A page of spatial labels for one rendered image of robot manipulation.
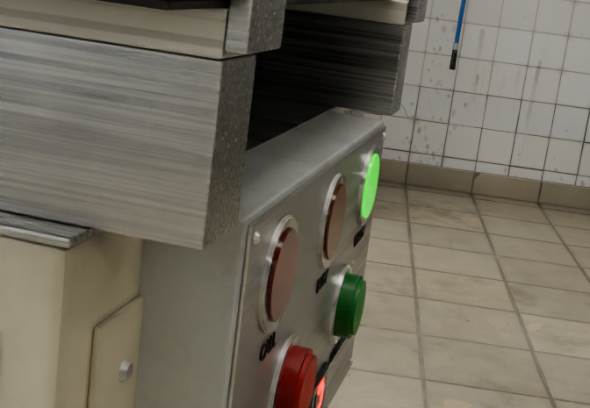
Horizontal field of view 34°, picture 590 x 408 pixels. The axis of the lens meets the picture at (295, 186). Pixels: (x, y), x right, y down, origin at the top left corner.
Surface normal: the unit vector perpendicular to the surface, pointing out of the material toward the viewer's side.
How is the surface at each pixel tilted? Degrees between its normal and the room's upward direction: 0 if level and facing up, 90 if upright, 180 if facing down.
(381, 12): 90
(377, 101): 90
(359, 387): 0
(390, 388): 0
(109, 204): 90
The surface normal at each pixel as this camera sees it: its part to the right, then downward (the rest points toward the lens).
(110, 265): 0.96, 0.18
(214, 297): -0.26, 0.19
